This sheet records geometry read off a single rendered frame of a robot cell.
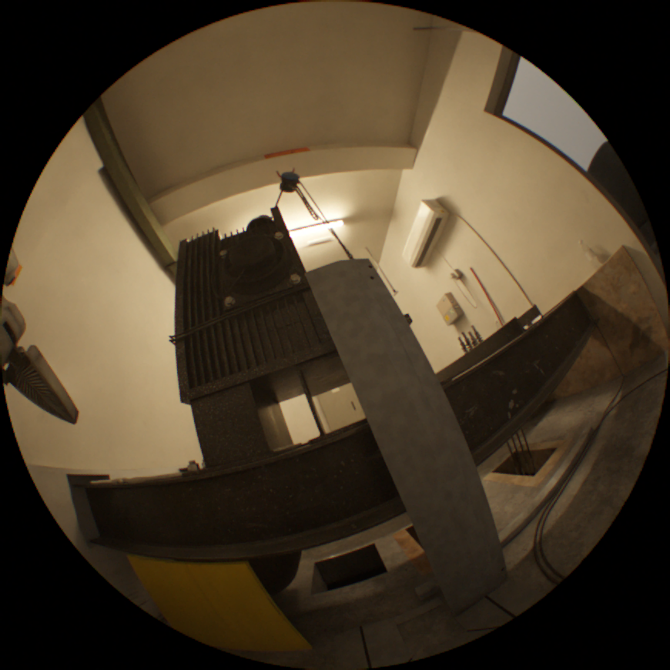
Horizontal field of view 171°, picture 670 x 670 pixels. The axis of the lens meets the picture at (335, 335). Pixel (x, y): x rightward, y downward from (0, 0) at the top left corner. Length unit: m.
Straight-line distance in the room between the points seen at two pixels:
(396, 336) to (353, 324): 0.10
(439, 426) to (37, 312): 1.49
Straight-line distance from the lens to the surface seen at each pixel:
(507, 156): 2.08
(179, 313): 0.84
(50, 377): 0.35
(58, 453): 1.17
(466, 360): 1.23
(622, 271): 1.70
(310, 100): 2.32
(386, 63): 2.61
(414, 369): 0.50
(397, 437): 0.47
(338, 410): 3.67
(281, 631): 0.84
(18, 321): 0.33
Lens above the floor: 0.67
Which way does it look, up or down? 22 degrees up
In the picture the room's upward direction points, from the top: 23 degrees counter-clockwise
